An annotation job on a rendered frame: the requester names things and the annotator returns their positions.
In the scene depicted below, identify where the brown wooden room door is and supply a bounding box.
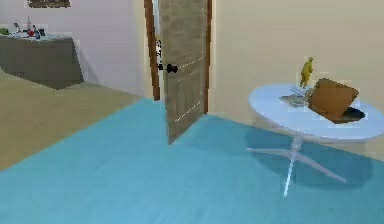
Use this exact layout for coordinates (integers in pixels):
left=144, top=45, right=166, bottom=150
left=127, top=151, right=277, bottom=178
left=157, top=0, right=212, bottom=146

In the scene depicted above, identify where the white round table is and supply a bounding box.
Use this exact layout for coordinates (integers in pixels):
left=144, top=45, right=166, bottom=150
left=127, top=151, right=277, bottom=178
left=245, top=83, right=384, bottom=198

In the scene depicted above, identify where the yellow figurine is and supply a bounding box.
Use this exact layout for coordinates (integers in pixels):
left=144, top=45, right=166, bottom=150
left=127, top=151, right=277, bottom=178
left=299, top=56, right=315, bottom=89

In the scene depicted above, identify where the grey cabinet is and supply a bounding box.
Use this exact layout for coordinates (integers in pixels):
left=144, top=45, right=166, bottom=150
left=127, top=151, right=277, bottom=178
left=0, top=32, right=85, bottom=91

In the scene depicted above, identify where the black door handle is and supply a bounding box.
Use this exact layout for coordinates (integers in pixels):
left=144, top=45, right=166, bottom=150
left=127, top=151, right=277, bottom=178
left=157, top=62, right=180, bottom=74

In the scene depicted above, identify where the framed wall picture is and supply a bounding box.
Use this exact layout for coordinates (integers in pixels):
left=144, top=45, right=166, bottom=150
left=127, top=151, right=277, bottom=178
left=26, top=0, right=72, bottom=9

